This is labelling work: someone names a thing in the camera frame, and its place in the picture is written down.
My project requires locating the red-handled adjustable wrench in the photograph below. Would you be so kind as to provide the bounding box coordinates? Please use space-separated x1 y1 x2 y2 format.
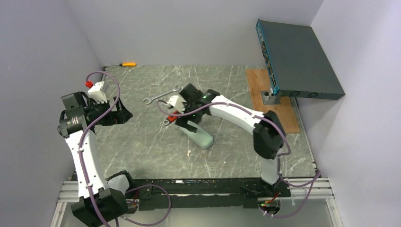
163 116 177 126

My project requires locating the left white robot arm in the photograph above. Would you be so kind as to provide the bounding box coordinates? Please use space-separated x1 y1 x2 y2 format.
57 92 134 227

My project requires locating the brown wooden board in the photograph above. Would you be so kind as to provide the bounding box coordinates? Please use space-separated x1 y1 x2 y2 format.
246 69 300 134

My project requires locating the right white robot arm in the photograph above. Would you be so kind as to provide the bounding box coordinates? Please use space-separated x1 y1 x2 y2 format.
167 84 286 196

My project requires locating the metal bracket stand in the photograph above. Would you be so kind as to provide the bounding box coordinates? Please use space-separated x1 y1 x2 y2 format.
260 90 280 105

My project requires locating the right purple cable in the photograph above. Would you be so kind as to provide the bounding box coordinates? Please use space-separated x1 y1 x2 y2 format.
157 99 322 219

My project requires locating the silver open-end wrench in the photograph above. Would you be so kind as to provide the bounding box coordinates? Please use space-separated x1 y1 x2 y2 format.
142 85 182 105

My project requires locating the dark network switch box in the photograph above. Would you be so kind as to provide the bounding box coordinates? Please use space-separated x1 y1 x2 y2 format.
255 19 345 100

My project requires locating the mint green zipper case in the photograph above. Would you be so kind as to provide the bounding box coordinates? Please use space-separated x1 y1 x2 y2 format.
179 122 214 150

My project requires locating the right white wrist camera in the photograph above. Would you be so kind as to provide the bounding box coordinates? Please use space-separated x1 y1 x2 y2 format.
168 95 186 114

